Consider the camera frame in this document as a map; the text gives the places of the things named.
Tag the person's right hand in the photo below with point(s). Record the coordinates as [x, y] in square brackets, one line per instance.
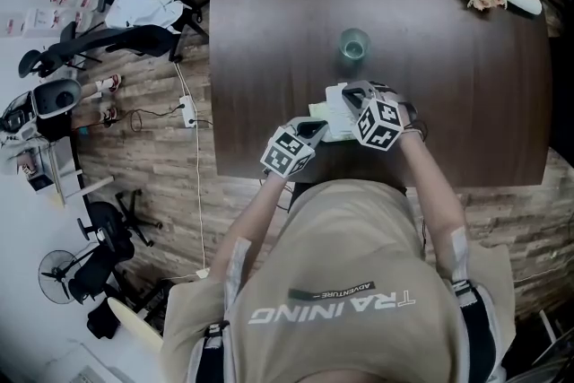
[410, 123]

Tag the light green cloth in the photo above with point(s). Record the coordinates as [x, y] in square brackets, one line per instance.
[318, 110]

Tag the black pedestal fan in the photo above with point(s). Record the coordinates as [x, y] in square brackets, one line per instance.
[58, 275]

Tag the white power strip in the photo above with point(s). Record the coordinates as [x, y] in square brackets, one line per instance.
[187, 111]
[202, 272]

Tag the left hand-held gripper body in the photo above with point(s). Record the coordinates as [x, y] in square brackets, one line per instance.
[284, 152]

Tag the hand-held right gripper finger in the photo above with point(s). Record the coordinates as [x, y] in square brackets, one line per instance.
[351, 102]
[365, 85]

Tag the green glass cup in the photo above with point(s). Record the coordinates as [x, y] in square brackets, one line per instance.
[354, 42]

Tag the black bag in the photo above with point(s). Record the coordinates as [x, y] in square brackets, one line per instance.
[103, 323]

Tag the person's left forearm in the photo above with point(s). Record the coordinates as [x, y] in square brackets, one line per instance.
[249, 228]

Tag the person's right forearm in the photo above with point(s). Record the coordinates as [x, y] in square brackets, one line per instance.
[432, 202]

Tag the person's beige t-shirt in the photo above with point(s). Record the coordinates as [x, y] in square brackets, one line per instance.
[341, 246]

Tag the pile of white red-label boxes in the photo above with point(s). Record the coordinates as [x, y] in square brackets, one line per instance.
[45, 13]

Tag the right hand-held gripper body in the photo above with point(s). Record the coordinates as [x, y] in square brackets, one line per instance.
[379, 125]

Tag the grey-backed office chair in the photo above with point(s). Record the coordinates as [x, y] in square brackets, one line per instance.
[56, 96]

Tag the black swivel office chair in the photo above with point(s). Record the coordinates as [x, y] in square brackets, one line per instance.
[107, 237]

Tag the black folding chair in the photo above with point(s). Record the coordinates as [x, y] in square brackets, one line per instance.
[36, 63]

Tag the cream round table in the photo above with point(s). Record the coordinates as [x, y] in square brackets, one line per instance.
[134, 323]

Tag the black mesh office chair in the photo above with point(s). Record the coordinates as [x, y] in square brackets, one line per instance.
[134, 38]

